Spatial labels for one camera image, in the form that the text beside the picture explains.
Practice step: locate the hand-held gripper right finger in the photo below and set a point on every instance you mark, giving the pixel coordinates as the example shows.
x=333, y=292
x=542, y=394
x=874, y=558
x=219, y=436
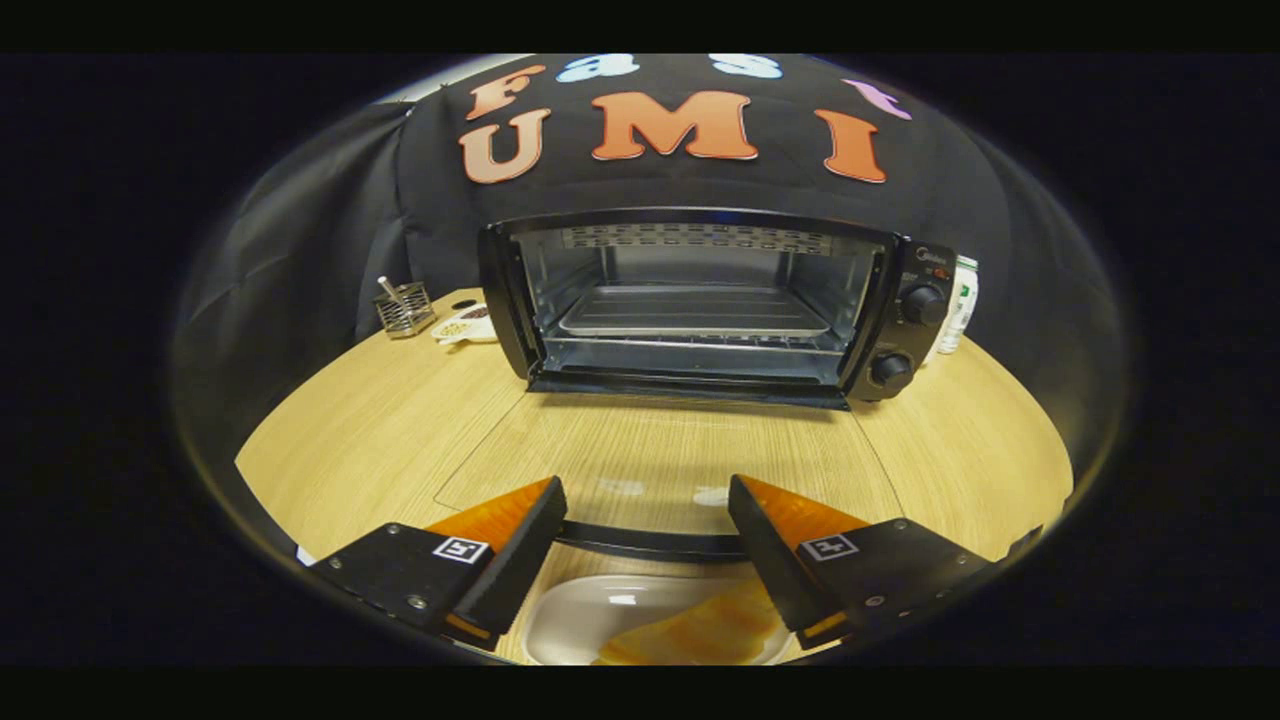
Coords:
x=775, y=555

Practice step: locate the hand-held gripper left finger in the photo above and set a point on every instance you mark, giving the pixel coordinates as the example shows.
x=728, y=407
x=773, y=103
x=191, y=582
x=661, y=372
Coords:
x=520, y=555

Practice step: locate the yellow croissant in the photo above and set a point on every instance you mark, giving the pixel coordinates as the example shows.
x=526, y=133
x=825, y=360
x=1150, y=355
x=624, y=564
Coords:
x=700, y=635

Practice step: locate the black toaster oven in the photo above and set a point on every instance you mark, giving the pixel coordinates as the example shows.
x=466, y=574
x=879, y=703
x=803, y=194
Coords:
x=900, y=300

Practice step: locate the white rectangular plate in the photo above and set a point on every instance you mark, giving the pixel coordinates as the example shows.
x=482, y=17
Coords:
x=580, y=620

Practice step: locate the white divided snack dish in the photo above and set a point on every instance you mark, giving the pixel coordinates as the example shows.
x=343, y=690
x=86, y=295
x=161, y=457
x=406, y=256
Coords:
x=465, y=328

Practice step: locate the white stick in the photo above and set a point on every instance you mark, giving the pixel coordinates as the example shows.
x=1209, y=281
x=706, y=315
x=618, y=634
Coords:
x=388, y=288

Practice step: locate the white bottle green label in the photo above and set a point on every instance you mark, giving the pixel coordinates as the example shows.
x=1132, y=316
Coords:
x=958, y=300

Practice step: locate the black backdrop cloth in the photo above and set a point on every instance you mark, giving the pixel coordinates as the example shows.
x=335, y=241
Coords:
x=300, y=220

